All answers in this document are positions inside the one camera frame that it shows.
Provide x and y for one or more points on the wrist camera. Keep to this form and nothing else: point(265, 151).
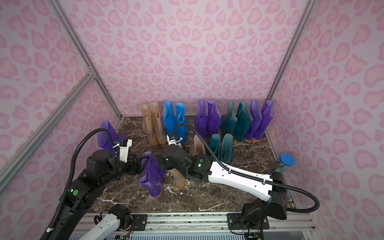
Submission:
point(173, 140)
point(124, 147)

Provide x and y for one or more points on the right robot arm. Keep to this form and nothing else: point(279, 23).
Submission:
point(271, 200)

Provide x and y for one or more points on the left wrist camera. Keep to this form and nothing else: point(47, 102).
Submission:
point(124, 147)

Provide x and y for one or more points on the aluminium corner post right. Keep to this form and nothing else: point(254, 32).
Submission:
point(304, 20)

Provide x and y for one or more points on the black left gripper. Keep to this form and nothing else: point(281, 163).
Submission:
point(137, 165)

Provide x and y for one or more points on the aluminium corner post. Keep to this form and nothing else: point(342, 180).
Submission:
point(304, 20)
point(79, 46)

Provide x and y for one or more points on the aluminium diagonal beam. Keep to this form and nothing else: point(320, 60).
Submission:
point(29, 148)

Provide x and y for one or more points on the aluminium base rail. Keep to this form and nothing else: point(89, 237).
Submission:
point(194, 226)

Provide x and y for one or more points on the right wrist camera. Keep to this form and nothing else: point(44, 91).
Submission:
point(173, 140)

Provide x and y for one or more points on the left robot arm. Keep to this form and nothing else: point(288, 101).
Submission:
point(103, 168)

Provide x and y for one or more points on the aluminium corner post left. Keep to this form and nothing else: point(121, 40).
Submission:
point(79, 46)

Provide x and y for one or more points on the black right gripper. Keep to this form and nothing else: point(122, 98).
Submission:
point(165, 159)

